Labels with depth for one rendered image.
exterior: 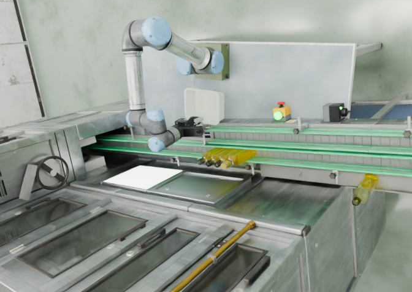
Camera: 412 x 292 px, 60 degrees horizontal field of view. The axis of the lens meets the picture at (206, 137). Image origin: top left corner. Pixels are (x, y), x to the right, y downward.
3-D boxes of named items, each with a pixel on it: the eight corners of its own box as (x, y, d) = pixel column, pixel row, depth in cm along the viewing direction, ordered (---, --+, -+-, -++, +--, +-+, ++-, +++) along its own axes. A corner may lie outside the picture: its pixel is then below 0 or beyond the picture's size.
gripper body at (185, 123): (181, 116, 184) (166, 125, 176) (194, 118, 179) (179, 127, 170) (184, 130, 187) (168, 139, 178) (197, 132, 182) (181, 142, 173)
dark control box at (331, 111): (329, 118, 182) (323, 122, 176) (328, 102, 180) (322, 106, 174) (346, 118, 177) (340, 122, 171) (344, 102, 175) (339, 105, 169)
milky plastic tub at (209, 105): (194, 84, 194) (183, 87, 187) (228, 89, 181) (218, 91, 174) (194, 116, 199) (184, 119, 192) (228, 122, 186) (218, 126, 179)
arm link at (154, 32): (206, 56, 198) (130, 15, 156) (228, 54, 189) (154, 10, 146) (203, 77, 197) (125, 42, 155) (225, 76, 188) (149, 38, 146)
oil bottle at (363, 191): (363, 183, 167) (346, 205, 147) (366, 172, 165) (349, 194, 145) (376, 187, 164) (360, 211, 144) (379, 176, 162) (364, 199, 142)
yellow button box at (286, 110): (279, 118, 199) (273, 121, 194) (278, 105, 198) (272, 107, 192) (291, 118, 195) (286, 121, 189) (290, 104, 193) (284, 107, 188)
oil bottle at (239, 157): (247, 154, 203) (227, 166, 187) (247, 145, 202) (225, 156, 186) (256, 155, 200) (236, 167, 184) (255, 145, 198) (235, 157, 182)
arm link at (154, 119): (137, 111, 163) (142, 134, 167) (154, 112, 156) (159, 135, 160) (149, 106, 169) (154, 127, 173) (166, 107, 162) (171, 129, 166)
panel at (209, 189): (140, 168, 250) (100, 186, 224) (140, 164, 249) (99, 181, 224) (251, 182, 194) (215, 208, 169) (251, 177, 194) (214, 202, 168)
